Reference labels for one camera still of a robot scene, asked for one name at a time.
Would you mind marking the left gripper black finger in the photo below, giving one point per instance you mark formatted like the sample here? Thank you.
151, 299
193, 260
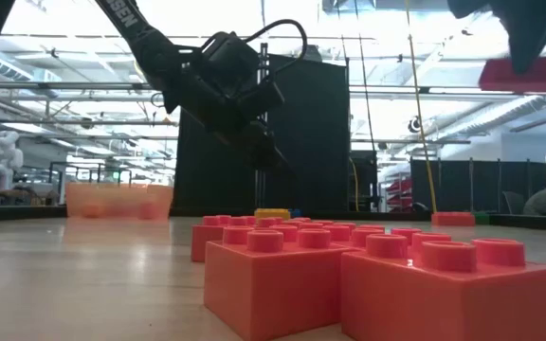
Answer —
266, 156

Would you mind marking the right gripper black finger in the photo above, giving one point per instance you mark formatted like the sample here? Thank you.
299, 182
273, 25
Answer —
533, 28
467, 7

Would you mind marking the red rectangular block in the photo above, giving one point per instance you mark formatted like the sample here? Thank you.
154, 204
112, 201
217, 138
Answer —
496, 76

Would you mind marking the orange rectangular block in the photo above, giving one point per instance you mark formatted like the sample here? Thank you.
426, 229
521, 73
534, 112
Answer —
204, 241
453, 219
387, 237

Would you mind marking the orange square block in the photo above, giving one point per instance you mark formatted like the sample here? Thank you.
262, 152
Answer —
443, 303
278, 284

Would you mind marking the green rectangular block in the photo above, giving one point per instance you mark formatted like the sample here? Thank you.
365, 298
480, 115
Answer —
482, 218

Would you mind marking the black folding partition screen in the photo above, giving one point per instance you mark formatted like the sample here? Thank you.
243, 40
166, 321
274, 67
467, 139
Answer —
320, 142

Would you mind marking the yellow rectangular block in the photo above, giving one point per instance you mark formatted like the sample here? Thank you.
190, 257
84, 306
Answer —
273, 214

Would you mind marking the blue square block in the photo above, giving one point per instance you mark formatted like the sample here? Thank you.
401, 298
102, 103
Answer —
296, 213

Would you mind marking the black equipment box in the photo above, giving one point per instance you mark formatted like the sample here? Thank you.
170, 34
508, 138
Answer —
363, 180

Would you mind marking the shelf with red bins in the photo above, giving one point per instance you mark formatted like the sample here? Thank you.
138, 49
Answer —
398, 194

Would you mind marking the orange translucent plastic bin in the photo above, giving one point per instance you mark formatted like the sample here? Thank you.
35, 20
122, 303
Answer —
112, 203

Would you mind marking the black partition panels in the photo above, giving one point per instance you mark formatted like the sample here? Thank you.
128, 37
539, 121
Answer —
467, 189

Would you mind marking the dark office chair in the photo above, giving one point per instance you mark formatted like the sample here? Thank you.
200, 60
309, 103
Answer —
512, 202

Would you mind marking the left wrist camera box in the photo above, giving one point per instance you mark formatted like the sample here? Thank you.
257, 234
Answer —
228, 61

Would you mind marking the black aluminium table frame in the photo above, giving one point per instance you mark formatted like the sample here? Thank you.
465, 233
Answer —
17, 213

